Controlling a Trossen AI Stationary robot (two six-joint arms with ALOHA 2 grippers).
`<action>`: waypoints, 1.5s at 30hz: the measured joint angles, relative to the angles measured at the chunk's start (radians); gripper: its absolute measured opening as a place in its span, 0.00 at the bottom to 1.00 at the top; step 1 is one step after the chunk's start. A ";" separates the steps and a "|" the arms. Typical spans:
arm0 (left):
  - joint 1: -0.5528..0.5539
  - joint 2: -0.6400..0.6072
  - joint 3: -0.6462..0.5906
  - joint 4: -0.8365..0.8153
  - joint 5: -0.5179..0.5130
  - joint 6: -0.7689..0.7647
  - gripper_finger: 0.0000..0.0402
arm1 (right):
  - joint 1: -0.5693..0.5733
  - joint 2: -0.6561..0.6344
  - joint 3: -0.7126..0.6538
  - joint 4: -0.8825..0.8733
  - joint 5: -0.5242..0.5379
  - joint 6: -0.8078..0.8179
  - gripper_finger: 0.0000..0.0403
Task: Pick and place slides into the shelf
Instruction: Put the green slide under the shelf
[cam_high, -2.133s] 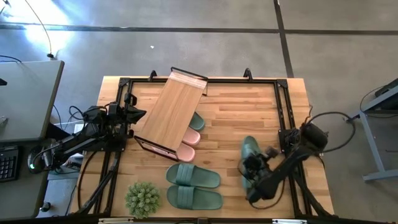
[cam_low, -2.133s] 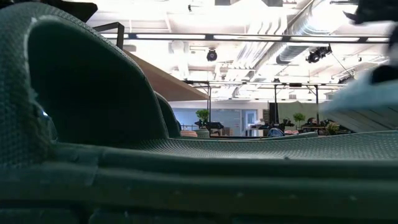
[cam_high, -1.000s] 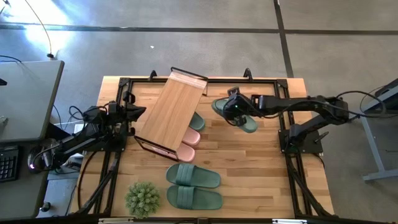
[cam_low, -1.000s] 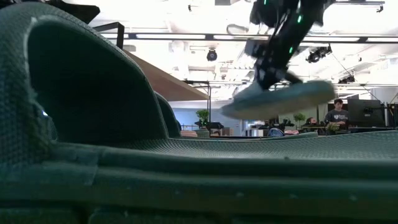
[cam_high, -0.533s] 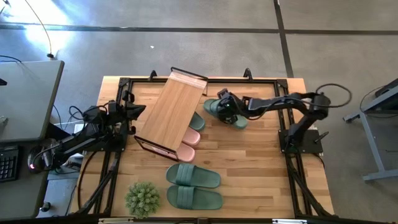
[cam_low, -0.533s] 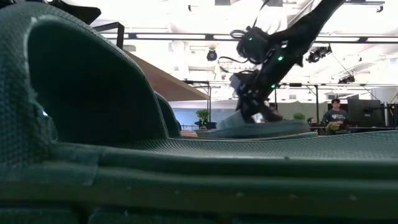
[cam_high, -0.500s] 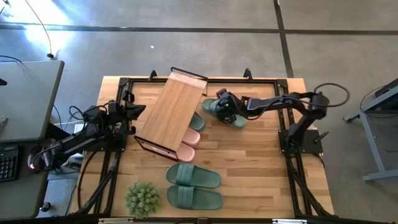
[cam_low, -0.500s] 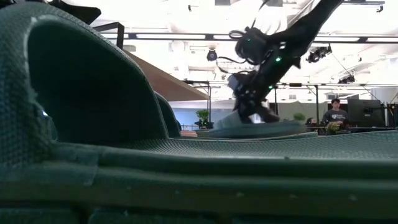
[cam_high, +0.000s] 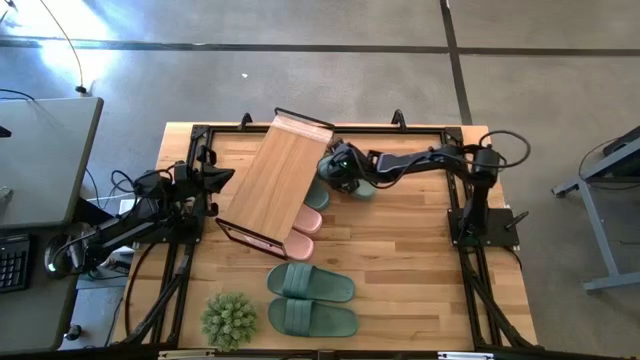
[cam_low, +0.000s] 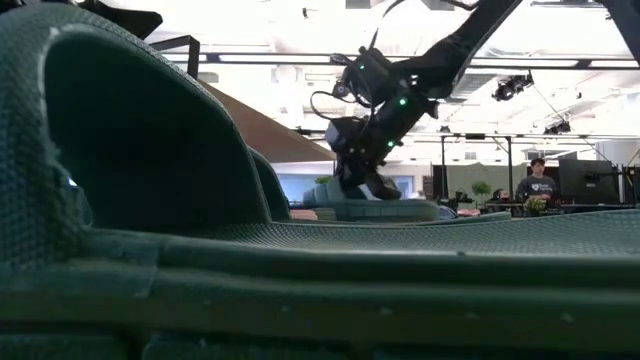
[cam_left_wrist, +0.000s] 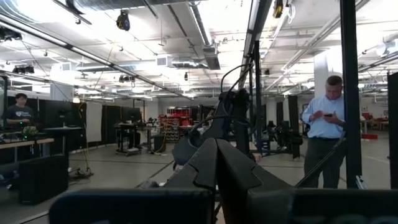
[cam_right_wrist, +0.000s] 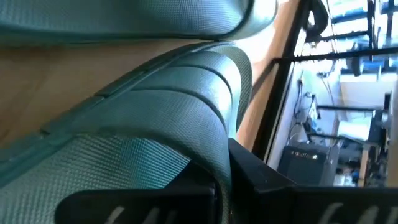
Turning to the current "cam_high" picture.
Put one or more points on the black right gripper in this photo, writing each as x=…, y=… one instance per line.
x=350, y=167

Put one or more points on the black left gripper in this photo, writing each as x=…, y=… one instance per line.
x=210, y=180

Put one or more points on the green slide sandal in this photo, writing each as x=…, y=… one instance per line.
x=317, y=199
x=330, y=320
x=367, y=191
x=325, y=286

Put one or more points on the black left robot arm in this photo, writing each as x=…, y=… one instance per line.
x=125, y=230

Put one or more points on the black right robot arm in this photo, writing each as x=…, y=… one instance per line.
x=410, y=161

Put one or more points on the small white box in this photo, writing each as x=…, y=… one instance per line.
x=126, y=206

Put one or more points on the round artificial green plant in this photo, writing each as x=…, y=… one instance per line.
x=229, y=321

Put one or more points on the light grey desk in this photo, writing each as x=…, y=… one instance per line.
x=45, y=160

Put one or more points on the black mouse with blue light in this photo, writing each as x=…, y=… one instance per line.
x=52, y=267

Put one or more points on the small black round knob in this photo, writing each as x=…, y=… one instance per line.
x=74, y=332

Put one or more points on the black keyboard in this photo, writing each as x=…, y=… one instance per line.
x=12, y=265

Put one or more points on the dark grey desk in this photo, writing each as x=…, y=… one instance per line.
x=30, y=320

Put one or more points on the dark flat device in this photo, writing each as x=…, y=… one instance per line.
x=622, y=145

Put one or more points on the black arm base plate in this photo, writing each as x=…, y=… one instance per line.
x=500, y=232
x=192, y=235

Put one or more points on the wooden shelf with black frame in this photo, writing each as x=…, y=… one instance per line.
x=275, y=180

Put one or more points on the black frame clamp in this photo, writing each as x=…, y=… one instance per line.
x=398, y=120
x=245, y=121

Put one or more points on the silver metal bracket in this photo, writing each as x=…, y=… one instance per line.
x=465, y=356
x=185, y=354

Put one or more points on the black aluminium rig frame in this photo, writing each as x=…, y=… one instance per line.
x=380, y=354

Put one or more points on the grey metal table frame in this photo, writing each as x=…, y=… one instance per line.
x=597, y=235

